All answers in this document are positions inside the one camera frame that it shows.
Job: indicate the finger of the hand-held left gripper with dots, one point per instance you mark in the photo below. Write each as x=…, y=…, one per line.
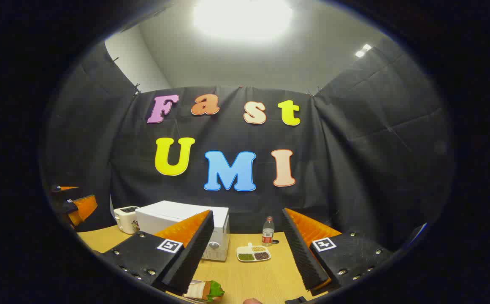
x=65, y=188
x=85, y=207

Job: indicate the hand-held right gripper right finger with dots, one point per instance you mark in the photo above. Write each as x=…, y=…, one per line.
x=301, y=253

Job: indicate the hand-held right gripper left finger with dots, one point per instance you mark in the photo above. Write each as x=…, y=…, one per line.
x=194, y=253

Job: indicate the lettuce sandwich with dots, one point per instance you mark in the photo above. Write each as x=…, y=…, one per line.
x=211, y=291

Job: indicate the white microwave oven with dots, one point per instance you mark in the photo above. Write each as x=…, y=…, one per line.
x=164, y=213

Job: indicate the clear red label water bottle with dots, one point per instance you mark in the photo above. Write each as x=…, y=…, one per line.
x=268, y=234

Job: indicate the white toaster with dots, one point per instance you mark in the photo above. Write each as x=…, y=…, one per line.
x=124, y=221

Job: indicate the white divided dish of beans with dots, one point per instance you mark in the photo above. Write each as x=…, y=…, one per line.
x=253, y=253

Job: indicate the black backdrop cloth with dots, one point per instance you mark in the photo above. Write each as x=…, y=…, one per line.
x=354, y=169

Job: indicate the small ceiling light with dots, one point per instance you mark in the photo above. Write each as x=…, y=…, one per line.
x=363, y=50

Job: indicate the large ceiling light panel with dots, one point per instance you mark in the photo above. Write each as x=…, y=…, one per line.
x=242, y=17

